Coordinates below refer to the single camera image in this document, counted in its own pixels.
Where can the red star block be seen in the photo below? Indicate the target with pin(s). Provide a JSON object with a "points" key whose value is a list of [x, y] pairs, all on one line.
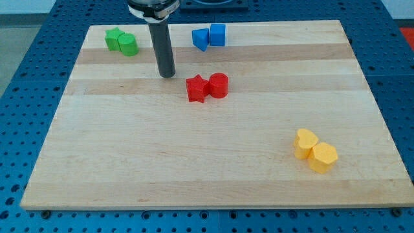
{"points": [[197, 88]]}

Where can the green star block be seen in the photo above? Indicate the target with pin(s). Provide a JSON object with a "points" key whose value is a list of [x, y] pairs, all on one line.
{"points": [[111, 38]]}

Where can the red cylinder block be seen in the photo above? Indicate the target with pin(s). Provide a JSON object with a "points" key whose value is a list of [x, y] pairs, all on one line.
{"points": [[218, 85]]}

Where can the light wooden board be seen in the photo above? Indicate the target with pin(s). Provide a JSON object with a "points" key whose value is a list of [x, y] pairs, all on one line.
{"points": [[125, 138]]}

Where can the blue triangle block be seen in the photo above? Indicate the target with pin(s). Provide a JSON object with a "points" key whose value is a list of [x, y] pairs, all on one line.
{"points": [[200, 38]]}

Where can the blue cube block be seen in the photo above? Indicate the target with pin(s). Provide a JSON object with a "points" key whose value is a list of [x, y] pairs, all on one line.
{"points": [[218, 35]]}

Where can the black cylindrical pointer rod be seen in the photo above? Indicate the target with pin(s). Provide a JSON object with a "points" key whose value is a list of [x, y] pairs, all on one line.
{"points": [[162, 47]]}

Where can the yellow heart block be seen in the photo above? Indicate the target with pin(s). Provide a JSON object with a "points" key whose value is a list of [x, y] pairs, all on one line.
{"points": [[304, 141]]}

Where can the green cylinder block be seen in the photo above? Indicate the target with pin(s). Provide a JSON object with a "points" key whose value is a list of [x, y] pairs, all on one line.
{"points": [[128, 45]]}

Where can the yellow hexagon block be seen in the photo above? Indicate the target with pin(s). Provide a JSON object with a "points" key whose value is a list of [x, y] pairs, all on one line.
{"points": [[322, 157]]}

